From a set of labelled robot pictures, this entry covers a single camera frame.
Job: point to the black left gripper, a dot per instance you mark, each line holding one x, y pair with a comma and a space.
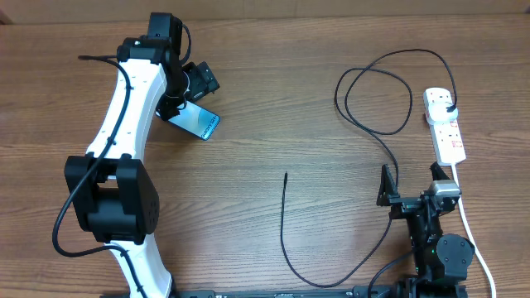
202, 80

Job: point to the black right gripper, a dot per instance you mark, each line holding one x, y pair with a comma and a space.
387, 197

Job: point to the blue screen smartphone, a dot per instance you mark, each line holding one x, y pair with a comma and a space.
196, 120

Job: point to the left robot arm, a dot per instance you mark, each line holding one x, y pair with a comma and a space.
110, 190

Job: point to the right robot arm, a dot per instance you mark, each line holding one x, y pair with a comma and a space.
441, 259

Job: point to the white charger plug adapter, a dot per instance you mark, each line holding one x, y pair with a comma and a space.
438, 113

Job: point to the white power strip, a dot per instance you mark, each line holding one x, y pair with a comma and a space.
446, 137

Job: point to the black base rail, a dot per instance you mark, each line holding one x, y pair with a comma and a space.
355, 292

